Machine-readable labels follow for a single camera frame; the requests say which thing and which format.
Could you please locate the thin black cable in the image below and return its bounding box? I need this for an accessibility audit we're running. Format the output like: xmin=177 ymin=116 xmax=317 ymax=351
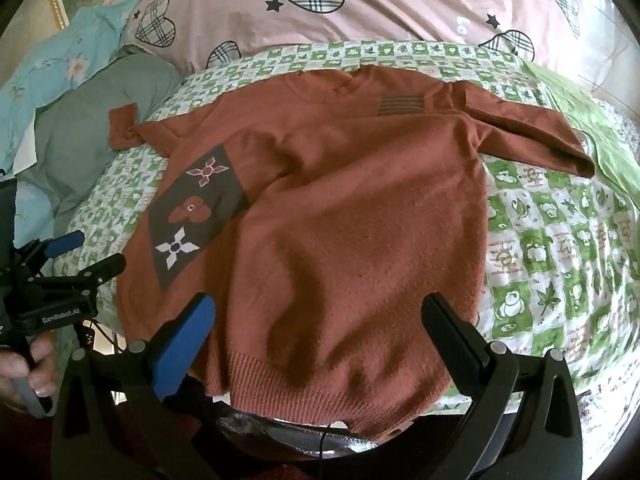
xmin=315 ymin=421 xmax=334 ymax=461

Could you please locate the plain green cloth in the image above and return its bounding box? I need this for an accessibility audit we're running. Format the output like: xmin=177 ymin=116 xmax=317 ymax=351
xmin=520 ymin=57 xmax=640 ymax=211

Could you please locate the grey green cloth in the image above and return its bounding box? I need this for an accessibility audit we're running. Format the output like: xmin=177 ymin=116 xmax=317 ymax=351
xmin=20 ymin=52 xmax=187 ymax=233

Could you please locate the rust orange knit sweater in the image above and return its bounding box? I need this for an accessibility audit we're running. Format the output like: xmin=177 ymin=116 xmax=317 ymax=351
xmin=109 ymin=64 xmax=596 ymax=438

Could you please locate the green checkered bed sheet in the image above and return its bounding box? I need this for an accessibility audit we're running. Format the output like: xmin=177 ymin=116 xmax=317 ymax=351
xmin=55 ymin=40 xmax=640 ymax=411

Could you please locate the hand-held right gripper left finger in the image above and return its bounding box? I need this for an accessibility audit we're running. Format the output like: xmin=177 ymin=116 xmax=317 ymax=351
xmin=50 ymin=292 xmax=226 ymax=480

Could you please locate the person's left hand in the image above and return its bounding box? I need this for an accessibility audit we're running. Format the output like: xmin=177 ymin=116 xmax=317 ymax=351
xmin=0 ymin=335 xmax=59 ymax=413

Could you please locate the pink heart-pattern pillow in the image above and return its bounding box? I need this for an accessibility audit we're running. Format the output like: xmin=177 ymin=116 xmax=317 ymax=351
xmin=122 ymin=0 xmax=621 ymax=92

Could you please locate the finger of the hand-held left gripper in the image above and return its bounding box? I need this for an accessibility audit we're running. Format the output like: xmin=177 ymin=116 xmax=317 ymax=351
xmin=14 ymin=230 xmax=86 ymax=272
xmin=29 ymin=252 xmax=127 ymax=295

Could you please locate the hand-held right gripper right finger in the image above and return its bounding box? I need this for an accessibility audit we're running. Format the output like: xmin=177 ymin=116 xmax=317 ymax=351
xmin=421 ymin=292 xmax=586 ymax=480

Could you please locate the silver foil bag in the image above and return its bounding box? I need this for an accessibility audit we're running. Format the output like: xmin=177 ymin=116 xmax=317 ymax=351
xmin=215 ymin=395 xmax=391 ymax=461

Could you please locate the light blue floral cloth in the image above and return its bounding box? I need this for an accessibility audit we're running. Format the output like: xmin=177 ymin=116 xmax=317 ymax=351
xmin=0 ymin=0 xmax=149 ymax=221

